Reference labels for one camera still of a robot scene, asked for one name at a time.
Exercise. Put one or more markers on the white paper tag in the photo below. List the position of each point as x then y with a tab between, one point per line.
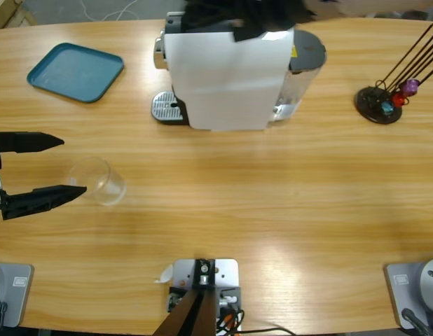
165	274

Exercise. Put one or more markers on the purple coffee capsule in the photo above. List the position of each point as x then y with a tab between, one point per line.
410	87

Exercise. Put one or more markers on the teal plastic tray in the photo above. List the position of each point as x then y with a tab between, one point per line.
74	71

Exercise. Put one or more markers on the white mount block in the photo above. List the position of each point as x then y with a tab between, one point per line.
227	273

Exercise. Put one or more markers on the blue coffee capsule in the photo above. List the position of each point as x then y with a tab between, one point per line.
387	108

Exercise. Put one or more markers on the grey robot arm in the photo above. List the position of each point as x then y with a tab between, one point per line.
13	294
430	280

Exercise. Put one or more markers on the metal drip tray grid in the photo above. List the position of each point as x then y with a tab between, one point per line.
164	105

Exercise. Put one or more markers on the black capsule holder with rods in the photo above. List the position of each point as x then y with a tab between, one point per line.
369	101

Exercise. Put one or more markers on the clear glass cup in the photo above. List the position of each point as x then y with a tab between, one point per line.
108	185

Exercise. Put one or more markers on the red coffee capsule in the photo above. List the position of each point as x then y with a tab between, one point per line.
398	99

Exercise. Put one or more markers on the clear water tank dark lid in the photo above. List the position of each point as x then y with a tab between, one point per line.
307	49

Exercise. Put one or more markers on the white capsule coffee machine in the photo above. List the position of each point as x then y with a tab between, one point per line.
220	80

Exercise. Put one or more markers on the dark mount post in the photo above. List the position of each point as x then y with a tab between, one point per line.
192	311

